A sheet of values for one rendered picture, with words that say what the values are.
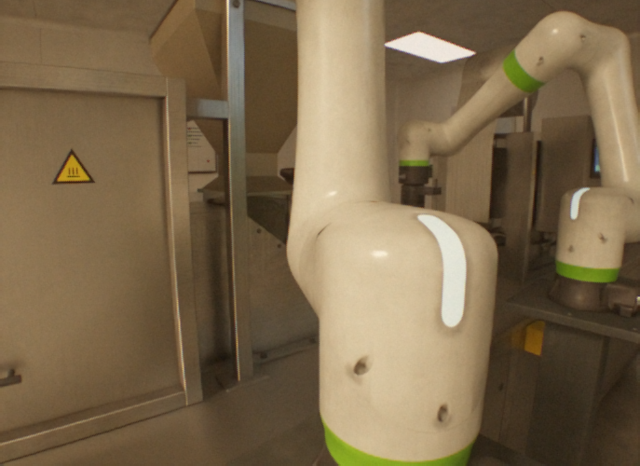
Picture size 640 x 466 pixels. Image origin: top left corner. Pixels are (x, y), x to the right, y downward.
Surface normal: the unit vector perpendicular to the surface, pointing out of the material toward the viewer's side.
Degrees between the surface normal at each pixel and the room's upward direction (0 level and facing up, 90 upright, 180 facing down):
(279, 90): 114
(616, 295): 81
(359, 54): 89
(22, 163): 90
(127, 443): 0
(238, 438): 0
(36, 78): 90
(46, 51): 90
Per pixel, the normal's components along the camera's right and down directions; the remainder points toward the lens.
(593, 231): -0.57, 0.12
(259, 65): 0.53, 0.51
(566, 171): -0.81, 0.08
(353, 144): 0.17, 0.07
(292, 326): 0.58, 0.12
